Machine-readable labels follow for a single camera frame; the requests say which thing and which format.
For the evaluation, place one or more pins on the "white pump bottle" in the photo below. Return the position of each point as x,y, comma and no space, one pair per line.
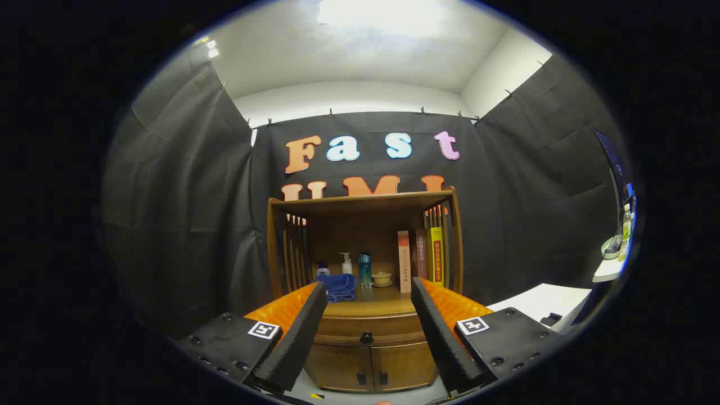
346,264

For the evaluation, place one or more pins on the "black block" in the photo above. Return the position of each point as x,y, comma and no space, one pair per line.
551,319

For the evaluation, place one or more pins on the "white table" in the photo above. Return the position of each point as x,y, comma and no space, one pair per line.
540,301

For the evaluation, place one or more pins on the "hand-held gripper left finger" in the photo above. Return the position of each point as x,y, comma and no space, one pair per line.
298,337

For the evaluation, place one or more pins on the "wooden cabinet with shelf frame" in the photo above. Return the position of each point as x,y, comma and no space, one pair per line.
365,202

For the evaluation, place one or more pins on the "orange and white book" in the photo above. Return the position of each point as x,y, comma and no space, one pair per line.
404,261

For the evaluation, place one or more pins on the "yellow lidded ceramic cup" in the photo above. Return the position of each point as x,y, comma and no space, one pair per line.
381,278

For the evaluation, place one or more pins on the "dark monitor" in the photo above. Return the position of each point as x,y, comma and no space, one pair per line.
616,163

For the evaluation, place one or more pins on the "yellow book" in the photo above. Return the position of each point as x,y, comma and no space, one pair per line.
436,256

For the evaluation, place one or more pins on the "black backdrop cloth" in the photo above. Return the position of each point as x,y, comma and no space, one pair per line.
185,197

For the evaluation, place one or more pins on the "small white blue-capped bottle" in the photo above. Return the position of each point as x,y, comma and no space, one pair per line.
323,270

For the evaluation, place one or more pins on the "wooden drawer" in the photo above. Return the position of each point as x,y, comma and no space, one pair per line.
349,329

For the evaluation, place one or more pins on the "white bowl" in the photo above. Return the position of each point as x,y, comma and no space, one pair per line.
611,247

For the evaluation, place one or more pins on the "brown book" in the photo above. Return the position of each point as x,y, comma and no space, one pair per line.
421,253

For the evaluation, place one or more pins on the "clear drink bottle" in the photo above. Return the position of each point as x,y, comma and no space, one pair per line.
626,228

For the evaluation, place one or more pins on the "wooden cabinet door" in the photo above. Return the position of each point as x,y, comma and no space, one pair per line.
405,363
337,365

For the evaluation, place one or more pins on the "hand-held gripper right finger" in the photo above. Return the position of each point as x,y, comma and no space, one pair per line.
444,343

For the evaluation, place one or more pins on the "wooden countertop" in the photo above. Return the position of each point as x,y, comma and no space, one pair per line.
377,306

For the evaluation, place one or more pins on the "black drawer knob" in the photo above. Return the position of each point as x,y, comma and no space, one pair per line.
367,337

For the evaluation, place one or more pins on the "blue glass bottle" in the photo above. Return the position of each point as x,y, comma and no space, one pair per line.
364,270

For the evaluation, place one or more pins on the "blue folded towel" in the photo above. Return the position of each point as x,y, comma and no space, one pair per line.
343,287

